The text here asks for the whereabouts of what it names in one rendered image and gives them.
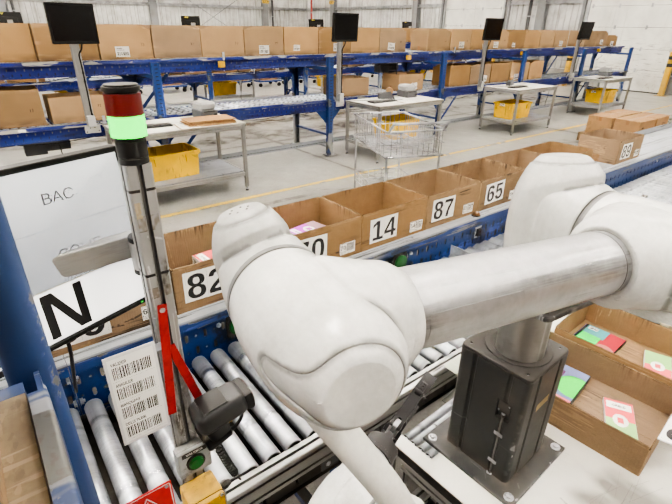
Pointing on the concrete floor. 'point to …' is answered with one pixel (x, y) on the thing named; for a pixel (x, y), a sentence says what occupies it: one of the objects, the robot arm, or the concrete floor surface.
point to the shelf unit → (34, 399)
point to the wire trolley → (394, 143)
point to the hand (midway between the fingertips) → (420, 393)
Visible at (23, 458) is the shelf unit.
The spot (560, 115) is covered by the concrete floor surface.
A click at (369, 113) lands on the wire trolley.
